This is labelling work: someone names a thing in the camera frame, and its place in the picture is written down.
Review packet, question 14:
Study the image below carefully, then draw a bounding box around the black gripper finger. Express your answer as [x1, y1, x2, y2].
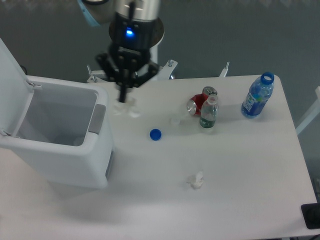
[133, 62, 160, 88]
[95, 52, 136, 103]

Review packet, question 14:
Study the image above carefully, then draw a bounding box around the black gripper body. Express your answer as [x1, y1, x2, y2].
[108, 12, 156, 72]

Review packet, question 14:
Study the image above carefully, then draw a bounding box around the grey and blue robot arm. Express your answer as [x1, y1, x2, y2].
[78, 0, 161, 103]

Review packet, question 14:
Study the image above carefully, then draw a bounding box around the white trash bin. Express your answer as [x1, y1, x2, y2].
[0, 43, 114, 189]

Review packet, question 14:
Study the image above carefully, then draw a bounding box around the red crushed soda can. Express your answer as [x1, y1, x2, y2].
[186, 86, 218, 116]

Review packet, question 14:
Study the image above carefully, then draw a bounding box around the blue bottle cap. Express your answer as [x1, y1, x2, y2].
[149, 128, 162, 141]

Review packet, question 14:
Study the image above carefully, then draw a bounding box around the clear green label bottle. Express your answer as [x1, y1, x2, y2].
[199, 93, 218, 129]

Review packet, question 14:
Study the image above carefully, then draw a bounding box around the blue drink bottle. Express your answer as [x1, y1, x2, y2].
[241, 71, 275, 119]

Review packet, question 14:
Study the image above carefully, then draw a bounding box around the black device at edge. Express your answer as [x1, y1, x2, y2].
[301, 203, 320, 230]

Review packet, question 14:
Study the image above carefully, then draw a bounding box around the white table frame bracket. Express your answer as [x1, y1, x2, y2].
[219, 61, 230, 78]

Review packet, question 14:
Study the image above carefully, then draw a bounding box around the white frame at right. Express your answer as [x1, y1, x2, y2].
[295, 86, 320, 135]

